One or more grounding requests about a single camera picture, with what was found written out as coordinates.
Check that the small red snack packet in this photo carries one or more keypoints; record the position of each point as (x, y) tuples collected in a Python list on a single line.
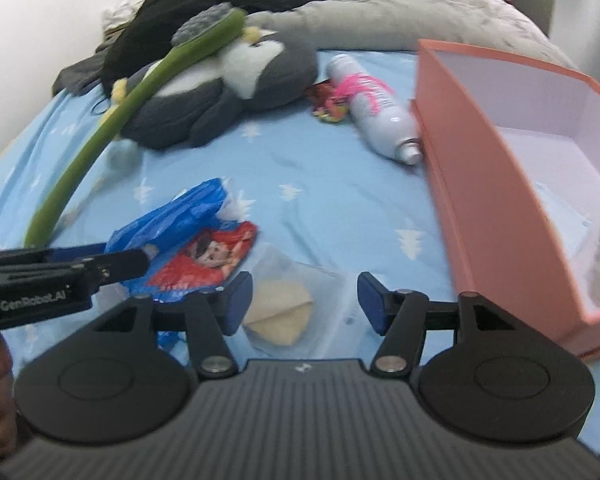
[(325, 100)]

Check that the blue tissue packet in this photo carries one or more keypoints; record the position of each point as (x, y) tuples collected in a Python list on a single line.
[(180, 215)]

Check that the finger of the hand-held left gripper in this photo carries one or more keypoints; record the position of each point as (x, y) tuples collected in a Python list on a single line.
[(75, 252), (125, 264)]

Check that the clear bag with cream cloth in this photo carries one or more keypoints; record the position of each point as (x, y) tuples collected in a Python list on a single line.
[(280, 310)]

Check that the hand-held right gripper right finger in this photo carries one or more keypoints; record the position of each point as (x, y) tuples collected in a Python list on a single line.
[(369, 305)]

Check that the grey clothing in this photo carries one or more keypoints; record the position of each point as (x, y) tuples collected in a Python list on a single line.
[(77, 77)]

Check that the white crumpled cloth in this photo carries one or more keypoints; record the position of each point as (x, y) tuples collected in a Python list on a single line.
[(117, 15)]

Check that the light grey duvet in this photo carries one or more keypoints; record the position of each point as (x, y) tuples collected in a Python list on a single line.
[(405, 10)]

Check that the white spray bottle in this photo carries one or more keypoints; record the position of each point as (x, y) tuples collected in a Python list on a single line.
[(375, 105)]

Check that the orange cardboard box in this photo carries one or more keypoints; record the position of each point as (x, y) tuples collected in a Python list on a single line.
[(475, 185)]

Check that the grey penguin plush toy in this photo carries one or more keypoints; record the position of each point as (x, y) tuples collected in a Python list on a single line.
[(260, 70)]

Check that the blue star print bed sheet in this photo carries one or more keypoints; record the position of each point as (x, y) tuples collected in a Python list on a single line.
[(305, 185)]

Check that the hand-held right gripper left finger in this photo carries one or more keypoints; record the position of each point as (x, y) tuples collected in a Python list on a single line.
[(237, 305)]

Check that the red cartoon print snack packet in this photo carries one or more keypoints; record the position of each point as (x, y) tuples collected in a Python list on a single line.
[(200, 257)]

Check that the light blue face mask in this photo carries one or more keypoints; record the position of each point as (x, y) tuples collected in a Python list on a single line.
[(560, 215)]

